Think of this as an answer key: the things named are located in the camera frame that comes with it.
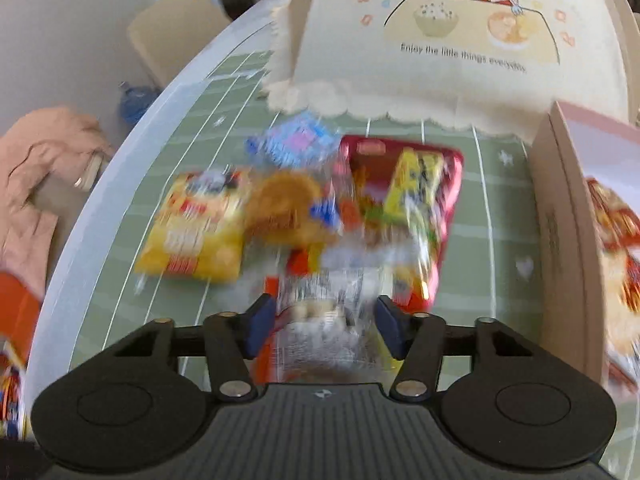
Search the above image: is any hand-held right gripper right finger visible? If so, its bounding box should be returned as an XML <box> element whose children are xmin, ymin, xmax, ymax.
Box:
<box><xmin>376</xmin><ymin>295</ymin><xmax>536</xmax><ymax>402</ymax></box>

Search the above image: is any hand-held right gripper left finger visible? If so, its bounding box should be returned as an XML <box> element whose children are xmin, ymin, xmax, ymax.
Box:
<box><xmin>114</xmin><ymin>294</ymin><xmax>277</xmax><ymax>402</ymax></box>

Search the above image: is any clear snack packet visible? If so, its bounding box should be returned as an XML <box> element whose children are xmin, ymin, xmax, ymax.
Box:
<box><xmin>267</xmin><ymin>255</ymin><xmax>403</xmax><ymax>386</ymax></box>

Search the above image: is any yellow panda snack packet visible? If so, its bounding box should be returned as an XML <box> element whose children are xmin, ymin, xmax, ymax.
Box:
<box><xmin>134</xmin><ymin>166</ymin><xmax>252</xmax><ymax>282</ymax></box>

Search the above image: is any red snack packet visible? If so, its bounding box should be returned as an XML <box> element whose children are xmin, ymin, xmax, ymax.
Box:
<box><xmin>336</xmin><ymin>134</ymin><xmax>466</xmax><ymax>315</ymax></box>

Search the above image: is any round brown cookie packet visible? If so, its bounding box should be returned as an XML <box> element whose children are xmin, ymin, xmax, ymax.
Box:
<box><xmin>242</xmin><ymin>169</ymin><xmax>347</xmax><ymax>250</ymax></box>

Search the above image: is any green checked tablecloth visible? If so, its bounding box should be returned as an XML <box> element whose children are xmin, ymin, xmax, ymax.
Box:
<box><xmin>22</xmin><ymin>0</ymin><xmax>640</xmax><ymax>480</ymax></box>

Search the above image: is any blue snack packet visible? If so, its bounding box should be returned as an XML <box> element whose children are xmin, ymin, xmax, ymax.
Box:
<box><xmin>244</xmin><ymin>111</ymin><xmax>345</xmax><ymax>170</ymax></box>

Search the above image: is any pink cardboard box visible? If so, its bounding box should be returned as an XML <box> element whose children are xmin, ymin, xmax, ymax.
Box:
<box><xmin>529</xmin><ymin>100</ymin><xmax>640</xmax><ymax>397</ymax></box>

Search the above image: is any blue water bottle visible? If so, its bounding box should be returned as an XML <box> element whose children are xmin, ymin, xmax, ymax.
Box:
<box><xmin>117</xmin><ymin>81</ymin><xmax>162</xmax><ymax>127</ymax></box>

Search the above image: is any cream cartoon food cover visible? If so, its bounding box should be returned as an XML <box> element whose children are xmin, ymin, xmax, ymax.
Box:
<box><xmin>259</xmin><ymin>0</ymin><xmax>637</xmax><ymax>142</ymax></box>

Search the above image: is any pink cloth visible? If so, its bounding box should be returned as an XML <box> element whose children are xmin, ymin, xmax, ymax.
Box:
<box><xmin>0</xmin><ymin>106</ymin><xmax>114</xmax><ymax>292</ymax></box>

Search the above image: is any beige chair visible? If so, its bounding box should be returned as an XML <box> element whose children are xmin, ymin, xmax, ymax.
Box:
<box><xmin>126</xmin><ymin>0</ymin><xmax>234</xmax><ymax>89</ymax></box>

